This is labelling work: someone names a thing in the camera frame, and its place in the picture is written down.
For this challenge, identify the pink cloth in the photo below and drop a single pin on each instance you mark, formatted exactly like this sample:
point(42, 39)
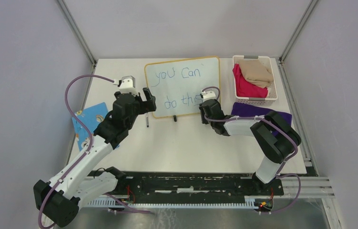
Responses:
point(244, 88)

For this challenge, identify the yellow framed whiteboard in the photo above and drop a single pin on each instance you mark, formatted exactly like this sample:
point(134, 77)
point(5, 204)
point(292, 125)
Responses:
point(177, 84)

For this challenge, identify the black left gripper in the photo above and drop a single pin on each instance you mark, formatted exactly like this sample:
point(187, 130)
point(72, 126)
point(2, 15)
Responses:
point(146, 106)

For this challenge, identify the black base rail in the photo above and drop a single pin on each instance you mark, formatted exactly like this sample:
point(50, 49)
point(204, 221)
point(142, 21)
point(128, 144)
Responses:
point(194, 188)

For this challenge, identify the white plastic basket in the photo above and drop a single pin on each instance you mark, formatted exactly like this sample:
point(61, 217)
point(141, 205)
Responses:
point(272, 90)

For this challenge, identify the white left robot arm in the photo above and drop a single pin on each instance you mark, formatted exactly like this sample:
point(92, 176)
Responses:
point(61, 198)

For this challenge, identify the purple cloth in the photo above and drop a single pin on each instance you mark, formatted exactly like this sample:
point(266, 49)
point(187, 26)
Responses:
point(247, 110)

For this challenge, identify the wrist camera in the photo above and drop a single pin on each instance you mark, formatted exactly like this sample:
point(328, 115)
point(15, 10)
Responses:
point(127, 85)
point(208, 95)

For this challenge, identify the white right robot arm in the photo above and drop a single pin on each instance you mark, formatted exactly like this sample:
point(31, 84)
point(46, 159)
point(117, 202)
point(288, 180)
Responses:
point(277, 139)

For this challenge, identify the blue patterned cloth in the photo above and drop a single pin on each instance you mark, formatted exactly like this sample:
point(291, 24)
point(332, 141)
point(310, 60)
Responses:
point(90, 117)

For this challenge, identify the white cable duct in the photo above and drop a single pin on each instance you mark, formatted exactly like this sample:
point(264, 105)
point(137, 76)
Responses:
point(107, 202)

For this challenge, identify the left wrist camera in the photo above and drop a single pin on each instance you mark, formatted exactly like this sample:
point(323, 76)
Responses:
point(127, 85)

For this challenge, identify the beige cloth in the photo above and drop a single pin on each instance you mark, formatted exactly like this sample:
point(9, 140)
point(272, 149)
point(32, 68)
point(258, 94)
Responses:
point(256, 73)

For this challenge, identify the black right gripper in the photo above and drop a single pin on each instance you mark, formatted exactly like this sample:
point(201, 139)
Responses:
point(204, 121)

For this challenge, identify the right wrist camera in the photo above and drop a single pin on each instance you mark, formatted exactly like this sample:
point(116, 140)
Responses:
point(208, 95)

